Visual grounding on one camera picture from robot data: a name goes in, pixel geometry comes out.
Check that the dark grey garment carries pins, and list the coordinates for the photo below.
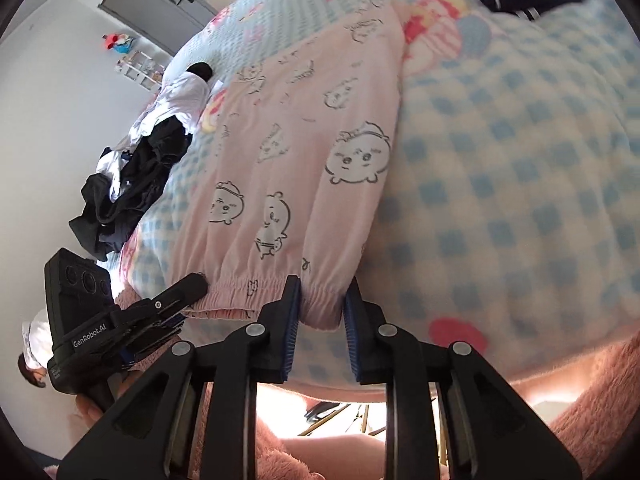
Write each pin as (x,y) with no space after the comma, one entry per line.
(95,220)

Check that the pink cartoon print pajama pants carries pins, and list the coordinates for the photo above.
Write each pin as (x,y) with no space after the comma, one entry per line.
(300,185)

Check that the gold metal frame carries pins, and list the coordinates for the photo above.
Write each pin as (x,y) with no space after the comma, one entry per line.
(325,417)

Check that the small white shelf rack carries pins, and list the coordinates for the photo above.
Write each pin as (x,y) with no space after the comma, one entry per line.
(142,70)

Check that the person's left leg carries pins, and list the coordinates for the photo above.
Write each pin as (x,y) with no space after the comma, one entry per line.
(325,457)

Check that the white paper slip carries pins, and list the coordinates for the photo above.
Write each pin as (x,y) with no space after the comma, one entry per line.
(217,85)

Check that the small black cloth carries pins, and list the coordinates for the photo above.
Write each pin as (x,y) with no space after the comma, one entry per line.
(201,71)

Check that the person's right leg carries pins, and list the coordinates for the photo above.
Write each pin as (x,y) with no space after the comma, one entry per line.
(550,385)

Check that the person's leg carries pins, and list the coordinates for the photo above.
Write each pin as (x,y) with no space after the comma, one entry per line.
(550,385)
(325,457)

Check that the person's pink fleece robe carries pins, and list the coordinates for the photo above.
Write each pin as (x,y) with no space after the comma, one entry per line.
(600,410)

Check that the grey door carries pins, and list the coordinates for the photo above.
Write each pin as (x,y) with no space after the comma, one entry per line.
(150,0)

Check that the red and blue plush toy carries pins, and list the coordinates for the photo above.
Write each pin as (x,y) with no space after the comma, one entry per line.
(119,42)

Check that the black garment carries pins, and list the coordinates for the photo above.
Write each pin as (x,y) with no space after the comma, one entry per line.
(155,160)

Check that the blue checkered printed blanket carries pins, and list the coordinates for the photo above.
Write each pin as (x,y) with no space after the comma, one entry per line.
(500,210)

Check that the pile of black white clothes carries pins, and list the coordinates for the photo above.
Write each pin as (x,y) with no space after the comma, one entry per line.
(185,95)

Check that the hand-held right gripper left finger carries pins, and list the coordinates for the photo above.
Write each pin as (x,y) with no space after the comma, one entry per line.
(292,330)

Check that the person's left hand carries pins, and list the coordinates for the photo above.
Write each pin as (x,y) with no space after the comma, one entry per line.
(89,410)

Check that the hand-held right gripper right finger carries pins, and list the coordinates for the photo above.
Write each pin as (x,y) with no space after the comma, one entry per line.
(350,335)

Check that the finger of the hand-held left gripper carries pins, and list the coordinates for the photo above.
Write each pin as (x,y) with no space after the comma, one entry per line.
(150,337)
(170,297)

